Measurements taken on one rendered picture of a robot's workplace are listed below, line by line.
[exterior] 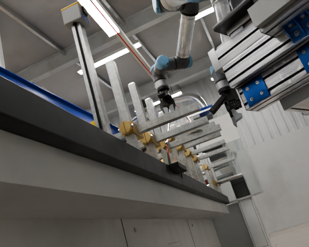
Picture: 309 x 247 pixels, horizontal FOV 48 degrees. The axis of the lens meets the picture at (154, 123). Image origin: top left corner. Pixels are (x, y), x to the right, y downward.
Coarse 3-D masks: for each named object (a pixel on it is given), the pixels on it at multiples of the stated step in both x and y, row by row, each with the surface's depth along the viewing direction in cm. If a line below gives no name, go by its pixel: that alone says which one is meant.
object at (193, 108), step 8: (192, 104) 133; (176, 112) 134; (184, 112) 133; (192, 112) 133; (152, 120) 136; (160, 120) 135; (168, 120) 134; (144, 128) 136; (152, 128) 137; (120, 136) 139
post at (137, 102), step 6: (132, 84) 167; (132, 90) 166; (132, 96) 165; (138, 96) 164; (138, 102) 163; (138, 108) 163; (138, 114) 162; (144, 114) 162; (138, 120) 161; (144, 120) 160; (150, 144) 156; (150, 150) 155; (156, 156) 154
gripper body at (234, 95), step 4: (224, 88) 181; (228, 88) 181; (220, 92) 182; (224, 92) 182; (228, 92) 184; (232, 92) 181; (236, 92) 180; (228, 96) 182; (232, 96) 180; (236, 96) 178; (224, 100) 180; (228, 100) 178; (232, 100) 179; (236, 100) 179; (228, 104) 178; (232, 104) 178; (236, 104) 178; (240, 104) 180; (232, 108) 181; (236, 108) 182
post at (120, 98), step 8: (112, 64) 143; (112, 72) 142; (112, 80) 141; (120, 80) 144; (112, 88) 141; (120, 88) 139; (120, 96) 138; (120, 104) 138; (120, 112) 137; (128, 112) 137; (128, 120) 135; (128, 136) 133; (136, 136) 135; (136, 144) 131
